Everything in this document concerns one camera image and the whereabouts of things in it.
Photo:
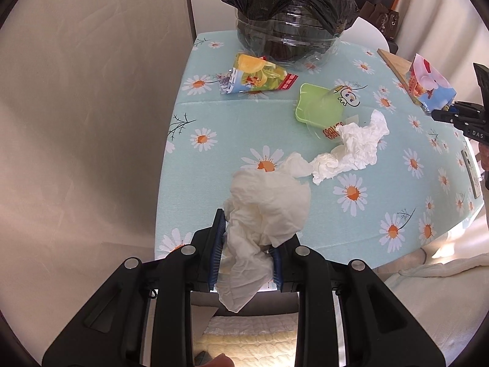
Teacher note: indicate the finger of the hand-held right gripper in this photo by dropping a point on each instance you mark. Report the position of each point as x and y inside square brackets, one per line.
[447, 116]
[464, 106]

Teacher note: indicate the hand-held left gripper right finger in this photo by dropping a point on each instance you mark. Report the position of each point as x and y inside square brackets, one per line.
[276, 269]

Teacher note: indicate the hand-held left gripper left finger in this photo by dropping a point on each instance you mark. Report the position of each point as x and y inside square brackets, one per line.
[216, 254]

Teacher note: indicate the pink cartoon snack bag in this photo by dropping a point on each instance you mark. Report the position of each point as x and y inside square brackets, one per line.
[429, 80]

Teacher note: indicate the large white tissue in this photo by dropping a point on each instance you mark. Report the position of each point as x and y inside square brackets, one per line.
[263, 206]

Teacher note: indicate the clear bin with black bag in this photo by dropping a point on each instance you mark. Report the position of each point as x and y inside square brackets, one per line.
[290, 11]

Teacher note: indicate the flat rectangular device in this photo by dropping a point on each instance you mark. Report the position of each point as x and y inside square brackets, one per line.
[472, 174]

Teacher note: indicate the wooden cutting board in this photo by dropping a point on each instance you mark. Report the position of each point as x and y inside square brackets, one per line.
[397, 65]

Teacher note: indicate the pale yellow quilted mat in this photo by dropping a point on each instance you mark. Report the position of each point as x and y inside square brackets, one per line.
[248, 338]

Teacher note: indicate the white curtain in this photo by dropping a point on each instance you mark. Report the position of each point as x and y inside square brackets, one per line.
[439, 15]

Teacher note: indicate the long crumpled white tissue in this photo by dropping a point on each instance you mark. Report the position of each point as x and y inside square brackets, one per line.
[355, 149]

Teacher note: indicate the white chair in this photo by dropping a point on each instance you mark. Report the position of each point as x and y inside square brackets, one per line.
[366, 34]

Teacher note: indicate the brown leather bag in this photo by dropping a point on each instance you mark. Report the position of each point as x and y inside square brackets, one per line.
[382, 19]

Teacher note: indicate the blue daisy print tablecloth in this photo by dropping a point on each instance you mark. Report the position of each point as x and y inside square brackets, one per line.
[237, 137]

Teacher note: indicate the green printed plastic cup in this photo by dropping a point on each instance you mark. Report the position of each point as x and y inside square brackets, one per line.
[317, 107]

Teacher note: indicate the white bedding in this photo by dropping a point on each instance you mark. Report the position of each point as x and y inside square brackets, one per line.
[439, 298]

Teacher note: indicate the yellow fruit print wrapper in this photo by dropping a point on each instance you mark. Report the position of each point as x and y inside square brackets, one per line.
[256, 74]

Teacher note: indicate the beige curtain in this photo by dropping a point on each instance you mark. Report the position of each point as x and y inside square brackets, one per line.
[95, 84]

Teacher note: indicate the white wardrobe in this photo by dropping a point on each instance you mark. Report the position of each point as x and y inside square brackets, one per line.
[208, 4]

